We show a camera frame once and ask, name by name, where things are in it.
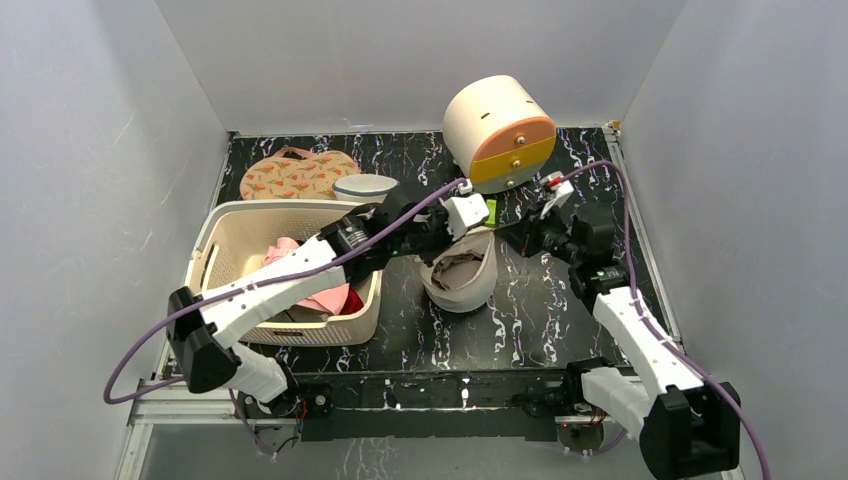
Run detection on cream plastic laundry basket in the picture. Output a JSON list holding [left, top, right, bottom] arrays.
[[184, 199, 382, 347]]

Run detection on dark clothes in basket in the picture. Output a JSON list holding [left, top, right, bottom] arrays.
[[339, 287, 364, 316]]

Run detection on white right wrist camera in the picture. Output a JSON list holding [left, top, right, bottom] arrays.
[[539, 171, 574, 219]]

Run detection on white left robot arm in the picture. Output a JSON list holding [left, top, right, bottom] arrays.
[[167, 194, 488, 416]]

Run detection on pink cloth in basket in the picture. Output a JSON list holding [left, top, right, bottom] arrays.
[[261, 237, 350, 315]]

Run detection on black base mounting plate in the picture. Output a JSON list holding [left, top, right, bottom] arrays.
[[237, 369, 612, 450]]

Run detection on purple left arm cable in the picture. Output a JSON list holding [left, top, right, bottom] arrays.
[[103, 176, 472, 405]]

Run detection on green block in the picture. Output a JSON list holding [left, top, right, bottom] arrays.
[[484, 199, 497, 229]]

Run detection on blue-trimmed white mesh laundry bag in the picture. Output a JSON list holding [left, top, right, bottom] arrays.
[[332, 173, 399, 203]]

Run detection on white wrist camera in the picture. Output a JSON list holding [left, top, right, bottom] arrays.
[[441, 179, 490, 241], [539, 171, 574, 219]]

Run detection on cream round drawer cabinet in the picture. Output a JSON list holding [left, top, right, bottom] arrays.
[[442, 75, 557, 194]]

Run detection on aluminium table edge rail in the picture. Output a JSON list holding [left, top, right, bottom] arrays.
[[115, 385, 295, 479]]

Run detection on beige-trimmed white mesh laundry bag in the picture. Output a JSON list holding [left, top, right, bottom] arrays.
[[416, 227, 498, 313]]

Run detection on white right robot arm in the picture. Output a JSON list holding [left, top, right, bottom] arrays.
[[510, 206, 740, 479]]

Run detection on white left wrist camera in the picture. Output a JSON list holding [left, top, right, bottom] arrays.
[[441, 179, 490, 241]]

